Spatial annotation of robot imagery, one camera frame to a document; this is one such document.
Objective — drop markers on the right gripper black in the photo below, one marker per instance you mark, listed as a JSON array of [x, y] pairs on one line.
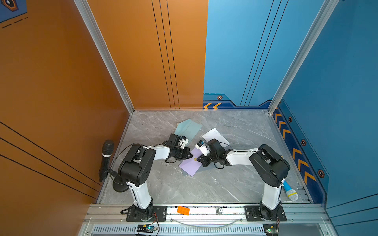
[[203, 161]]

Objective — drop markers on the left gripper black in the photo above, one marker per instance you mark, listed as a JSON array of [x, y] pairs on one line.
[[186, 156]]

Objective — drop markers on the purple envelope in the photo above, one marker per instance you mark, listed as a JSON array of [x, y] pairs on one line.
[[190, 166]]

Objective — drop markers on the plain white paper sheet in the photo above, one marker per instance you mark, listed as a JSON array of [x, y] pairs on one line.
[[214, 134]]

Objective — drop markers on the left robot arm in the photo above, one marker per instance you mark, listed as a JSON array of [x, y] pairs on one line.
[[135, 169]]

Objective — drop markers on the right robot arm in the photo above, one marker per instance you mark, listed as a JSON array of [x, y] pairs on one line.
[[270, 166]]

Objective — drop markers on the teal envelope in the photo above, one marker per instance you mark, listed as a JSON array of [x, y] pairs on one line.
[[188, 128]]

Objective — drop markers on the orange lego brick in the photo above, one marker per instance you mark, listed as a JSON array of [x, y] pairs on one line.
[[183, 210]]

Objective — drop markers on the black microphone on stand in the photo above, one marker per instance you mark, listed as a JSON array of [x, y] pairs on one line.
[[105, 160]]

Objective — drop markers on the left green circuit board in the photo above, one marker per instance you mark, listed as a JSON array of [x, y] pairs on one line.
[[146, 229]]

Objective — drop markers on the green circuit board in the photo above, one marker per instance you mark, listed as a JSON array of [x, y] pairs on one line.
[[146, 229], [271, 230]]

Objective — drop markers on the right green circuit board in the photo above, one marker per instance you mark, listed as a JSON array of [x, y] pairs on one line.
[[271, 230]]

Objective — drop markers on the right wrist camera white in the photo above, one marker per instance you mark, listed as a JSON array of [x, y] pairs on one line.
[[203, 147]]

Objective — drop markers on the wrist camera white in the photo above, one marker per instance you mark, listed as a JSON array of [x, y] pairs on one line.
[[203, 147], [183, 142]]

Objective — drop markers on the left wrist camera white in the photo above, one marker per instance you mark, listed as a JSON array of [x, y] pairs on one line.
[[183, 142]]

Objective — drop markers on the silver knob on rail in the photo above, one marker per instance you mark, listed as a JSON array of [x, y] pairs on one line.
[[219, 211]]

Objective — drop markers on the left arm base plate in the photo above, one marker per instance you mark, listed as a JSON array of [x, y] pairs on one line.
[[136, 214]]

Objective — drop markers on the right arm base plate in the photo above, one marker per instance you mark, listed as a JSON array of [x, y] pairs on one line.
[[262, 213]]

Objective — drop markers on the aluminium front rail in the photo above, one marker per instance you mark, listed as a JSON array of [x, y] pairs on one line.
[[206, 214]]

